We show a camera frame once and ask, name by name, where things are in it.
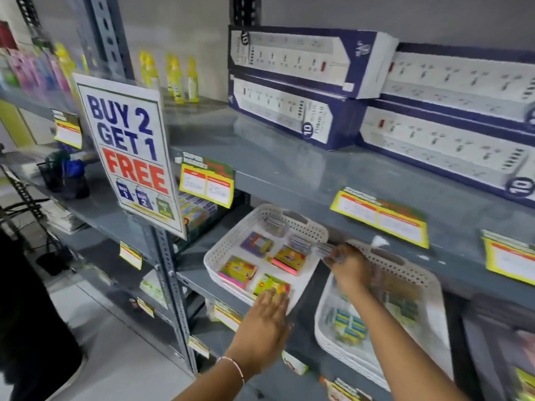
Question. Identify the person's left hand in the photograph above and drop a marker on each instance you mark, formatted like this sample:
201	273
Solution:
259	334

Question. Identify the person's right hand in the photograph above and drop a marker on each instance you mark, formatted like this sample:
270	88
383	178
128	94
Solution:
353	271

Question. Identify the person's right fingers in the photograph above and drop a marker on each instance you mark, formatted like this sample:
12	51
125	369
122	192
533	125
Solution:
335	256

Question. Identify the person's left fingers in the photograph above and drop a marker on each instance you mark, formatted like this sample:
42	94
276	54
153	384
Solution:
273	302

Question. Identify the small clear staple packet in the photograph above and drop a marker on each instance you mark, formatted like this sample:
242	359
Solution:
275	226
299	244
322	248

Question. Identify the person's left forearm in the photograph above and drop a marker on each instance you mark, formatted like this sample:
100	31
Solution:
209	384

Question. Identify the person's right forearm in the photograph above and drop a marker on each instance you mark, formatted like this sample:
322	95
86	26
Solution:
397	350

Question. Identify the green yellow small packet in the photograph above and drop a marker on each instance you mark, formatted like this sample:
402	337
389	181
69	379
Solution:
269	284

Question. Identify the yellow orange small packet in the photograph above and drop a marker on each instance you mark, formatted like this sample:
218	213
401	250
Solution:
289	260

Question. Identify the yellow pink small packet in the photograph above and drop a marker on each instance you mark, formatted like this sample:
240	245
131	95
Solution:
237	272

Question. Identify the yellow shelf price label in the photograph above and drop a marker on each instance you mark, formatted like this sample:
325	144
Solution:
145	307
345	391
380	217
294	363
228	316
525	386
131	255
68	131
207	183
510	258
198	346

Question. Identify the purple small packet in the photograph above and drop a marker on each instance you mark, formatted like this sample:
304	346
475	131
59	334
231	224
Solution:
256	244

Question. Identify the white perforated plastic basket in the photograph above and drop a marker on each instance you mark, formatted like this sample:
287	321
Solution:
426	283
234	246

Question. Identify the blue yellow small packet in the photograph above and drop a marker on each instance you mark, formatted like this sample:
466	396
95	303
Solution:
350	326

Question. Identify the green small packets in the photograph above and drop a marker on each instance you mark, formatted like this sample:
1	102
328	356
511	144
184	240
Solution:
399	300

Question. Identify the grey metal shelving rack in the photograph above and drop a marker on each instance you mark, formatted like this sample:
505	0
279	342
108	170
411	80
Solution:
271	162

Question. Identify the stack of colourful boxes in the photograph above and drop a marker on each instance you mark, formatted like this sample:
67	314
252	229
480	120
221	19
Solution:
196	212

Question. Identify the green white packets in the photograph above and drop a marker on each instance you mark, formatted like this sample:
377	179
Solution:
152	290

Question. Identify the blue white power strip box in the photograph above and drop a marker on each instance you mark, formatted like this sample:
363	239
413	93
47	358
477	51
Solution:
301	54
459	83
443	150
288	108

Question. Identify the dark purple boxes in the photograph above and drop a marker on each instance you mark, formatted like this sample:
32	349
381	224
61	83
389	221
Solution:
497	350

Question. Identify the white promotional offer sign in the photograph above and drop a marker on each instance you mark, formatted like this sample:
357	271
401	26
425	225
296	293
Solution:
129	154

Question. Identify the yellow liquid bottle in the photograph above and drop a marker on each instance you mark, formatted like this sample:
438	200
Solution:
175	79
149	70
66	66
192	81

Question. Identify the stack of white notebooks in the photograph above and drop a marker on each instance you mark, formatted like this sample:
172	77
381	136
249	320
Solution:
62	217

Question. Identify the black mesh pen holder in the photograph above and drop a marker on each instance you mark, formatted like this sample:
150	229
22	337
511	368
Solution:
76	181
51	175

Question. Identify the black clothing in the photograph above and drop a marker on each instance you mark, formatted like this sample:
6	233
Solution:
33	329

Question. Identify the row of colourful hanging packets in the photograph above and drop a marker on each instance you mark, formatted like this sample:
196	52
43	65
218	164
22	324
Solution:
29	68

